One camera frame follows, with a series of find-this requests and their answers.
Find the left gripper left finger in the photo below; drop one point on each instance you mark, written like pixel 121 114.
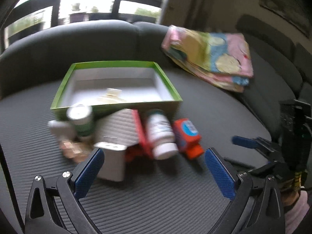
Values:
pixel 42 214

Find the striped curtain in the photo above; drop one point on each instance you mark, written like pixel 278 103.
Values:
pixel 192 14

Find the red plastic scoop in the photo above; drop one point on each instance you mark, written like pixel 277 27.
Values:
pixel 142 147

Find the large white pill bottle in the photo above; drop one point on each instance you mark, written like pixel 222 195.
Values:
pixel 160 135

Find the white usb charger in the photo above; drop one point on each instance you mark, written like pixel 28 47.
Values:
pixel 112 161

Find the black window frame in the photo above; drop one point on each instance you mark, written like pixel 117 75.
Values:
pixel 31 16

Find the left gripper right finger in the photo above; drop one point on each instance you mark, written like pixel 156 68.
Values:
pixel 255 204

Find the white textured pad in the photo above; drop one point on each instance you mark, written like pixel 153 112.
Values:
pixel 118 128

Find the small green-label white bottle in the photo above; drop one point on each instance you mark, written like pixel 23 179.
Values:
pixel 81 117

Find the green cardboard box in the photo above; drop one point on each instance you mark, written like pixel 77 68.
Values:
pixel 144 86

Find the transparent pink hair claw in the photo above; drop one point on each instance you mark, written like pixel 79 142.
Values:
pixel 75 151

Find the black camera box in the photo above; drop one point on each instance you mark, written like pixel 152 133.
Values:
pixel 295 120

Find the white plug-in device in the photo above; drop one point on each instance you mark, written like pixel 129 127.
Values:
pixel 62 130

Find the colourful folded cloth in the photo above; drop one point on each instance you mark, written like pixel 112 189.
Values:
pixel 221 59

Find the framed wall picture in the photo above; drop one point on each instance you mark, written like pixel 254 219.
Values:
pixel 291 11

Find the pink sleeve forearm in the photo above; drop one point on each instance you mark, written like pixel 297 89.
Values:
pixel 294 214

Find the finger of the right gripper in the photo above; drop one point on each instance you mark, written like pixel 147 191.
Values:
pixel 242 166
pixel 268 149

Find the person's right hand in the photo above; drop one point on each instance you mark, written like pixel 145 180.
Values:
pixel 289 197

